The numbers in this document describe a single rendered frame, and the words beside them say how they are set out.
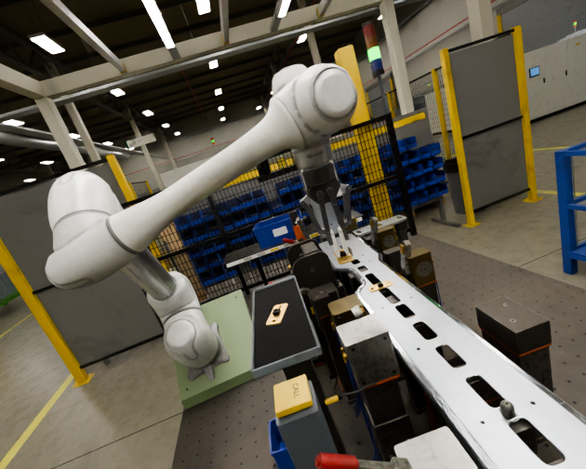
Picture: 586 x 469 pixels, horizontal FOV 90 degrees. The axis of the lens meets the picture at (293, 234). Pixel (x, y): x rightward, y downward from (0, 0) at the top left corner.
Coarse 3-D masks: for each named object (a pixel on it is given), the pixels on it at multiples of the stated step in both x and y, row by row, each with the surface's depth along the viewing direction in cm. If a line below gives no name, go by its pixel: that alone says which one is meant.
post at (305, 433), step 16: (288, 416) 46; (304, 416) 45; (320, 416) 46; (288, 432) 46; (304, 432) 46; (320, 432) 47; (288, 448) 47; (304, 448) 47; (320, 448) 47; (336, 448) 56; (304, 464) 48
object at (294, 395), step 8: (304, 376) 51; (280, 384) 51; (288, 384) 50; (296, 384) 49; (304, 384) 49; (280, 392) 49; (288, 392) 48; (296, 392) 48; (304, 392) 47; (280, 400) 47; (288, 400) 47; (296, 400) 46; (304, 400) 46; (312, 400) 46; (280, 408) 46; (288, 408) 45; (296, 408) 46; (304, 408) 46; (280, 416) 46
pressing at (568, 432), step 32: (384, 288) 100; (416, 288) 93; (384, 320) 83; (416, 320) 79; (448, 320) 75; (416, 352) 69; (480, 352) 63; (448, 384) 58; (512, 384) 54; (448, 416) 52; (480, 416) 51; (544, 416) 48; (576, 416) 47; (480, 448) 46; (512, 448) 45; (576, 448) 43
